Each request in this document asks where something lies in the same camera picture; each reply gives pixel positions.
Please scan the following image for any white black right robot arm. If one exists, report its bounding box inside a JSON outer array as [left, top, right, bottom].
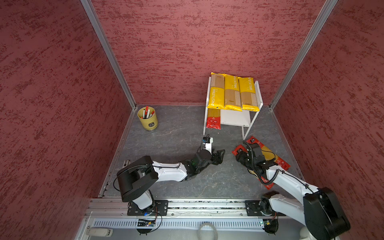
[[236, 141, 351, 240]]

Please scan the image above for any red pasta bag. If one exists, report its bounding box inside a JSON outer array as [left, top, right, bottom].
[[246, 136, 291, 171], [206, 109, 221, 130], [232, 145, 274, 190]]

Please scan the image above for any white remote box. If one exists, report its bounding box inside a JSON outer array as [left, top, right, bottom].
[[86, 228, 114, 237]]

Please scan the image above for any white two-tier shelf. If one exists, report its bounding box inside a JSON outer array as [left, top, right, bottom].
[[221, 81, 264, 140]]

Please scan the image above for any white power strip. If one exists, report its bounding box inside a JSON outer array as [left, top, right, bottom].
[[123, 160, 131, 169]]

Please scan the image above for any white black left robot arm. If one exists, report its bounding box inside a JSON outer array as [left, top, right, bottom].
[[116, 150, 225, 211]]

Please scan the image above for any white cable loop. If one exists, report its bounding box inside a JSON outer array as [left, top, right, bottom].
[[197, 222, 218, 240]]

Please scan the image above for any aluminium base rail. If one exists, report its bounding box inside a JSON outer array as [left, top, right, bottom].
[[86, 197, 301, 232]]

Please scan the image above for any yellow chopstick holder cup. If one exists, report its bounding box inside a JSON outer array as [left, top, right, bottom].
[[137, 106, 158, 131]]

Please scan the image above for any white round object corner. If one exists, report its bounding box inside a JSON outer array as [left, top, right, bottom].
[[300, 227, 313, 240]]

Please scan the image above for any tall red marker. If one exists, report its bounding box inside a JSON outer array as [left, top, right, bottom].
[[145, 106, 149, 119]]

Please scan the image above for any yellow pasta bag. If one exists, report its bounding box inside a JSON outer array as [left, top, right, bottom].
[[224, 74, 242, 112], [208, 73, 225, 110], [238, 77, 260, 112]]

